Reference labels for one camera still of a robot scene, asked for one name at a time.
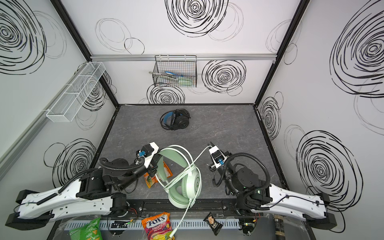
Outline Fox's fruits candy bag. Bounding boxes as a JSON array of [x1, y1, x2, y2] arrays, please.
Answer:
[[141, 212, 175, 240]]

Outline blue tool in basket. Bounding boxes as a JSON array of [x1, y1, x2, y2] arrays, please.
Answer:
[[165, 71, 179, 78]]

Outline black wire wall basket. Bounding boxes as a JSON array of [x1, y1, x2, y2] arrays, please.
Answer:
[[152, 55, 198, 88]]

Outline dark cylindrical roll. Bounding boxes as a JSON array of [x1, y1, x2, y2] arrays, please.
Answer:
[[274, 215, 286, 240]]

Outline white mesh wall shelf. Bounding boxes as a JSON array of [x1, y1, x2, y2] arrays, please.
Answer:
[[46, 62, 106, 123]]

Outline small dark snack packet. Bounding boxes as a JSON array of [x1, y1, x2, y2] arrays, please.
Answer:
[[204, 212, 223, 236]]

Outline mint green headphones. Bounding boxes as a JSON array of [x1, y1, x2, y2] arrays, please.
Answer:
[[154, 144, 202, 240]]

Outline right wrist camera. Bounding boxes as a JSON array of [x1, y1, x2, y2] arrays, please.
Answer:
[[209, 146, 227, 169]]

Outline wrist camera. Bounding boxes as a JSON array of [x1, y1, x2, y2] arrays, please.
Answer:
[[209, 146, 227, 169], [137, 142, 159, 169]]

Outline orange snack bag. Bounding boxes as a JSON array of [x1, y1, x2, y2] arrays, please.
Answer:
[[144, 162, 173, 189]]

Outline green snack bag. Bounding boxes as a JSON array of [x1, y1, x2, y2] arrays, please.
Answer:
[[69, 218, 103, 240]]

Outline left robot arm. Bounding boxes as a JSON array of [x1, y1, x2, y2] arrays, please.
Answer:
[[6, 154, 161, 231]]

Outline black gaming headphones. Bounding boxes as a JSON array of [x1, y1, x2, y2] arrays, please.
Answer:
[[160, 109, 191, 131]]

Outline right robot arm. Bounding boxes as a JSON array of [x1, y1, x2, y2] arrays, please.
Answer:
[[210, 149, 338, 231]]

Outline green brush in basket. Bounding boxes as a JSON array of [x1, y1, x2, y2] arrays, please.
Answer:
[[149, 72, 194, 87]]

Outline white slotted cable duct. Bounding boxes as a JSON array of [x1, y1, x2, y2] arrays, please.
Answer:
[[64, 218, 241, 231]]

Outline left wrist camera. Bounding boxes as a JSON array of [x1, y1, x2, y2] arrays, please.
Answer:
[[137, 142, 159, 169]]

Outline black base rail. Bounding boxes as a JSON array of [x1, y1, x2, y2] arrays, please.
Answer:
[[59, 198, 301, 218]]

